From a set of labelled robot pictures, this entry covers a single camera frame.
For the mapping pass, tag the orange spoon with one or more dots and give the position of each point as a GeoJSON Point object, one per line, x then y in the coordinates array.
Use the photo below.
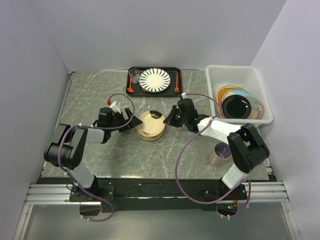
{"type": "Point", "coordinates": [130, 89]}

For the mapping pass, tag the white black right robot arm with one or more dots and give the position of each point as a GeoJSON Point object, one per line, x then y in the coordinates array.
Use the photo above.
{"type": "Point", "coordinates": [247, 148]}

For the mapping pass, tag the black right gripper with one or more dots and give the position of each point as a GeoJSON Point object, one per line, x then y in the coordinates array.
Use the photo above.
{"type": "Point", "coordinates": [170, 120]}

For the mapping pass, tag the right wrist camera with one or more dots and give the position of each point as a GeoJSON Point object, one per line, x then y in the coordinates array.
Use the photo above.
{"type": "Point", "coordinates": [183, 95]}

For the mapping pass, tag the clear drinking glass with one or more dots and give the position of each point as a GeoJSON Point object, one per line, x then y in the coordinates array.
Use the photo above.
{"type": "Point", "coordinates": [134, 75]}

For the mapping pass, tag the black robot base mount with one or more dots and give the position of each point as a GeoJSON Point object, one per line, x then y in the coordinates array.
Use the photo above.
{"type": "Point", "coordinates": [138, 194]}

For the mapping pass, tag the white plastic bin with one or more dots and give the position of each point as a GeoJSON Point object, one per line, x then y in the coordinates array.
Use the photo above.
{"type": "Point", "coordinates": [247, 77]}

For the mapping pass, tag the black glossy bowl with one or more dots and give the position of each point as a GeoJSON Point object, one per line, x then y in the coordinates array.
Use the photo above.
{"type": "Point", "coordinates": [236, 107]}

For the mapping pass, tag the pink beige mug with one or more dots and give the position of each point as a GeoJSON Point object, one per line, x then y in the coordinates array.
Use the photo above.
{"type": "Point", "coordinates": [220, 154]}

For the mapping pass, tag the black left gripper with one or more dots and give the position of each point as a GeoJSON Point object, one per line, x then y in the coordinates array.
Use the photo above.
{"type": "Point", "coordinates": [135, 122]}

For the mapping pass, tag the black serving tray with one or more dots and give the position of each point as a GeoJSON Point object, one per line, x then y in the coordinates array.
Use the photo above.
{"type": "Point", "coordinates": [168, 93]}

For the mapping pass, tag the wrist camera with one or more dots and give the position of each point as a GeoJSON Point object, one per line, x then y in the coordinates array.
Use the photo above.
{"type": "Point", "coordinates": [183, 95]}
{"type": "Point", "coordinates": [115, 105]}

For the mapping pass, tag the orange fork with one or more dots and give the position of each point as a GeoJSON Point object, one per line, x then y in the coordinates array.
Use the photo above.
{"type": "Point", "coordinates": [177, 89]}

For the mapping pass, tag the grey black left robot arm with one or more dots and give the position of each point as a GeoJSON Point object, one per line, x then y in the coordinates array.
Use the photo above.
{"type": "Point", "coordinates": [67, 144]}

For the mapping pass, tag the tan bottom plate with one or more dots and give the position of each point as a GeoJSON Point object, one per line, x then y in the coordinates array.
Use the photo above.
{"type": "Point", "coordinates": [150, 136]}

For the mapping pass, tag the orange woven pattern plate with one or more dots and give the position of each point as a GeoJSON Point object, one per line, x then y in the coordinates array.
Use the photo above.
{"type": "Point", "coordinates": [221, 92]}

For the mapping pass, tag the striped white blue plate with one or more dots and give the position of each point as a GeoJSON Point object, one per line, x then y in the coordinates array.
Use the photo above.
{"type": "Point", "coordinates": [154, 80]}

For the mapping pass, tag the beige rimmed bottom bowl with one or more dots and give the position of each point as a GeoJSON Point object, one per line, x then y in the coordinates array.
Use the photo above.
{"type": "Point", "coordinates": [152, 122]}

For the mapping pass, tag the blue grey plate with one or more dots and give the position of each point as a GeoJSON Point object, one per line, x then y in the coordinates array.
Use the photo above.
{"type": "Point", "coordinates": [247, 95]}

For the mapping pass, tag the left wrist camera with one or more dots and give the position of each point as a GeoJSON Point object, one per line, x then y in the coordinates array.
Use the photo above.
{"type": "Point", "coordinates": [115, 105]}

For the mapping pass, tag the dark metallic bowl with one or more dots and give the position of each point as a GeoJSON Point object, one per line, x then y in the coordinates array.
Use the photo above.
{"type": "Point", "coordinates": [261, 109]}

